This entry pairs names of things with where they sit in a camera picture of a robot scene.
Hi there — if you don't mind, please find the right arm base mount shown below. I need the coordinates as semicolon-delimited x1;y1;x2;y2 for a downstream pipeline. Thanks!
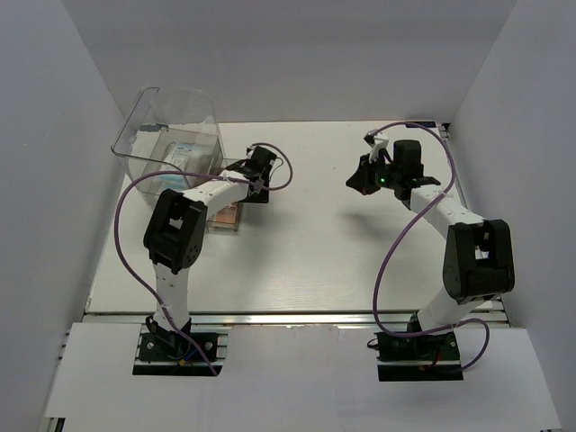
366;332;464;383

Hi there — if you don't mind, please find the clear acrylic makeup organizer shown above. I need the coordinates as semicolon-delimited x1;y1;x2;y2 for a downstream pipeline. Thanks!
111;86;227;216

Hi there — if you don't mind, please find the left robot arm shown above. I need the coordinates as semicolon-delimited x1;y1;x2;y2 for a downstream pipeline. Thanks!
143;146;277;359

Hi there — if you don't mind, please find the white blue wipes packet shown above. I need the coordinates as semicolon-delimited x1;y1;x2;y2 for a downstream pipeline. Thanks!
158;141;200;191

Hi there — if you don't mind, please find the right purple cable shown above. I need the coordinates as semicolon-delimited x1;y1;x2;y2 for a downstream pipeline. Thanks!
366;121;491;373

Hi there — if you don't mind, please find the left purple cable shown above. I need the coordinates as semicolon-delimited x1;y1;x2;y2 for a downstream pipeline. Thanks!
114;142;294;377

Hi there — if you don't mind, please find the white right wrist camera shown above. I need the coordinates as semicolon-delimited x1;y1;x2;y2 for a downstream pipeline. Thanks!
364;130;390;164

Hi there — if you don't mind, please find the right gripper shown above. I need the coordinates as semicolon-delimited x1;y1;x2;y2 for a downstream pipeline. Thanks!
346;152;401;196

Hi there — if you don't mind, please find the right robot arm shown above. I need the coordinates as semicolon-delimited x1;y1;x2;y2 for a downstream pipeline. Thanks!
346;139;515;359

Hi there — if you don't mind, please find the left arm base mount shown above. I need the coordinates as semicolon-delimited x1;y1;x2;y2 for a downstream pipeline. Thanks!
132;327;229;378

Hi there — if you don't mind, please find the brown quad eyeshadow palette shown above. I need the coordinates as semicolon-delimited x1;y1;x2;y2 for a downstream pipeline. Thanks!
214;202;239;230

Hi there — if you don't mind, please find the purple cable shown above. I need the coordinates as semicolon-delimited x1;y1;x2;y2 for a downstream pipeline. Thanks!
366;121;491;373
114;142;294;377

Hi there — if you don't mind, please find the black blue table label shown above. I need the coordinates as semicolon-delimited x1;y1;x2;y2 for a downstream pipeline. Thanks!
405;121;437;130

